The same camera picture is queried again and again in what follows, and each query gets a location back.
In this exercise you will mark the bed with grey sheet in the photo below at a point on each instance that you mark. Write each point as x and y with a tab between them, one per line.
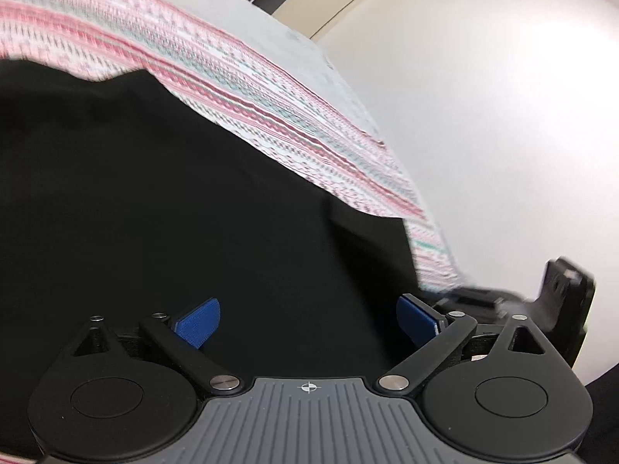
275	43

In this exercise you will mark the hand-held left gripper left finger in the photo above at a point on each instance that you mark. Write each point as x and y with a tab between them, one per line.
198	324

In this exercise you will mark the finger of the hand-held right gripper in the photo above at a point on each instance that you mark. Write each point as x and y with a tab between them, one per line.
478	299

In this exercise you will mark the black pants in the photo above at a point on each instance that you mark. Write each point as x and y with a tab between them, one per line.
169	203

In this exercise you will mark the patterned red white blanket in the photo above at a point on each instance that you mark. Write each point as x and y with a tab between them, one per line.
290	121

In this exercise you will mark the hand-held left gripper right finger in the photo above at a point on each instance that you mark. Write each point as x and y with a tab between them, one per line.
415	321

